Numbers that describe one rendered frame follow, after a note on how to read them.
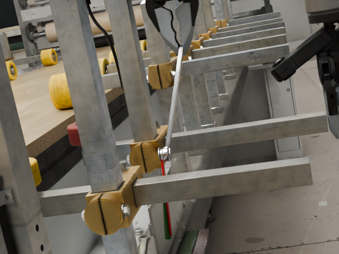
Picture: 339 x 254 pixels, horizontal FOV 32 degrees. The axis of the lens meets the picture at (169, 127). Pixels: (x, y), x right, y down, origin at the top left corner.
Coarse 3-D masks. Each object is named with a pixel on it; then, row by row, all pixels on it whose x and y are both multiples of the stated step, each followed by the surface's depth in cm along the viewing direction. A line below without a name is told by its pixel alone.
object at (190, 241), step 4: (188, 232) 102; (192, 232) 102; (196, 232) 102; (188, 236) 101; (192, 236) 100; (196, 236) 100; (188, 240) 99; (192, 240) 99; (184, 244) 98; (188, 244) 97; (192, 244) 97; (184, 248) 96; (188, 248) 96; (192, 248) 96; (184, 252) 95; (188, 252) 94
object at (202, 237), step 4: (200, 232) 101; (204, 232) 101; (208, 232) 101; (200, 236) 100; (204, 236) 99; (196, 240) 98; (200, 240) 98; (204, 240) 98; (196, 244) 97; (200, 244) 96; (204, 244) 96; (196, 248) 95; (200, 248) 95; (204, 248) 95; (196, 252) 94; (200, 252) 93
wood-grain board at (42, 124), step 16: (16, 80) 241; (32, 80) 227; (48, 80) 214; (16, 96) 181; (32, 96) 172; (48, 96) 165; (112, 96) 154; (32, 112) 139; (48, 112) 134; (64, 112) 130; (32, 128) 117; (48, 128) 114; (64, 128) 118; (32, 144) 103; (48, 144) 110
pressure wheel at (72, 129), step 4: (72, 124) 108; (76, 124) 109; (68, 128) 106; (72, 128) 105; (76, 128) 105; (68, 132) 107; (72, 132) 105; (76, 132) 105; (72, 136) 106; (76, 136) 105; (72, 140) 106; (76, 140) 105; (72, 144) 107; (76, 144) 106; (80, 144) 105
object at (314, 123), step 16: (320, 112) 102; (208, 128) 106; (224, 128) 104; (240, 128) 102; (256, 128) 102; (272, 128) 101; (288, 128) 101; (304, 128) 100; (320, 128) 100; (128, 144) 106; (176, 144) 105; (192, 144) 104; (208, 144) 104; (224, 144) 103
